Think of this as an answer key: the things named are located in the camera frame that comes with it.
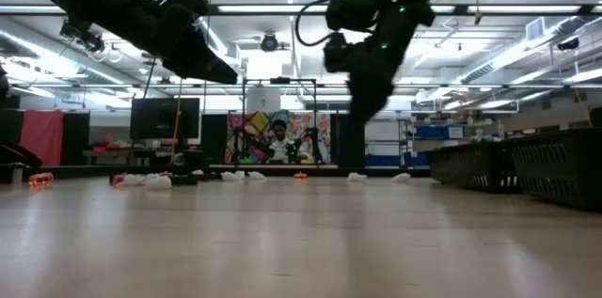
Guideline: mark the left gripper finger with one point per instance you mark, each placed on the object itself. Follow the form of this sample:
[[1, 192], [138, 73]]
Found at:
[[209, 51], [207, 72]]

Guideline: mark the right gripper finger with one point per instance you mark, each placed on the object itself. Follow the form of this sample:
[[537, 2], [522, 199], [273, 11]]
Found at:
[[383, 93], [363, 100]]

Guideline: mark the small orange pumpkin figure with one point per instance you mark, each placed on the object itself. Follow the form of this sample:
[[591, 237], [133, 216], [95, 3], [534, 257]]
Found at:
[[41, 179], [300, 176], [117, 179]]

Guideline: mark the black background robot arm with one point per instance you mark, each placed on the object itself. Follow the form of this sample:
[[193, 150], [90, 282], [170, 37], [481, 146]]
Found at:
[[242, 143], [296, 147]]

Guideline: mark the tall black cabinet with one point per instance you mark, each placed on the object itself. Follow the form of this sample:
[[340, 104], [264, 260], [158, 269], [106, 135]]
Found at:
[[347, 147]]

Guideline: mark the thin yellow pole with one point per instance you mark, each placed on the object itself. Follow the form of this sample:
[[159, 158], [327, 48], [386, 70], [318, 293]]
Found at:
[[177, 121]]

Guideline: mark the blue storage bins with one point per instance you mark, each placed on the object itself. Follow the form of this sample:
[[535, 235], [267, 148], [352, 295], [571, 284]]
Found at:
[[432, 132]]

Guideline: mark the black monitor screen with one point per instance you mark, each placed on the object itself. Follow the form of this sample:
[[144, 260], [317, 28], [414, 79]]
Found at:
[[164, 119]]

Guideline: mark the black partition panel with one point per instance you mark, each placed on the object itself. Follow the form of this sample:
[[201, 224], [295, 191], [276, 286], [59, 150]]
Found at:
[[214, 136], [76, 138], [9, 129]]

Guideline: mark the blue low crates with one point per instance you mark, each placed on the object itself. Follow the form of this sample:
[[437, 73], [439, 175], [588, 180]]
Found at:
[[390, 161]]

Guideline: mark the thin black background gantry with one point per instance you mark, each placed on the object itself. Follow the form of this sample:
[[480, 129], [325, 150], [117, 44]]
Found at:
[[280, 80]]

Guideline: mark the black slotted plastic basket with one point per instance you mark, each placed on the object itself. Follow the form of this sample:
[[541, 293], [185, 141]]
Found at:
[[437, 166], [555, 171], [484, 166]]

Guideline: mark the black overhead beam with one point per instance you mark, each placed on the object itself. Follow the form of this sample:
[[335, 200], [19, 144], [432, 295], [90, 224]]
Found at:
[[458, 8]]

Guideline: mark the person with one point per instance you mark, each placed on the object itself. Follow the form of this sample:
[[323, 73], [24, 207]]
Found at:
[[280, 147]]

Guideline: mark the cluttered background table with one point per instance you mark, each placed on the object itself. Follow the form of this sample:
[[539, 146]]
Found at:
[[117, 153]]

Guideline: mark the white ceiling vent box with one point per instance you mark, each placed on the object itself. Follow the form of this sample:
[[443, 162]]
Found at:
[[535, 29]]

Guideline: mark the red cloth panel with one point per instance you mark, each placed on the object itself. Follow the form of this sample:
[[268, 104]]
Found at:
[[42, 138]]

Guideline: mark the black ceiling device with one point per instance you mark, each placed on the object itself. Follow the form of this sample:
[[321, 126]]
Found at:
[[568, 44]]

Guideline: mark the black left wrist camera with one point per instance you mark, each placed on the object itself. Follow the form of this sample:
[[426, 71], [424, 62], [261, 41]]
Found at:
[[188, 2]]

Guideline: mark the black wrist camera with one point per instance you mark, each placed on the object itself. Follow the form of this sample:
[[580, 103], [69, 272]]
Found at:
[[188, 2], [337, 53]]

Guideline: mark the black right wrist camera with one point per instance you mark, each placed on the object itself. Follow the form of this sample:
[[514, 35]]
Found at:
[[337, 53]]

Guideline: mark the black overhead camera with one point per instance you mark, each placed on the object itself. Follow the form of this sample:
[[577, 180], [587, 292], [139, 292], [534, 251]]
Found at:
[[269, 42]]

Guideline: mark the colourful patterned wall hanging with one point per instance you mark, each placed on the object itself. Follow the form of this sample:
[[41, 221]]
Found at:
[[249, 124]]

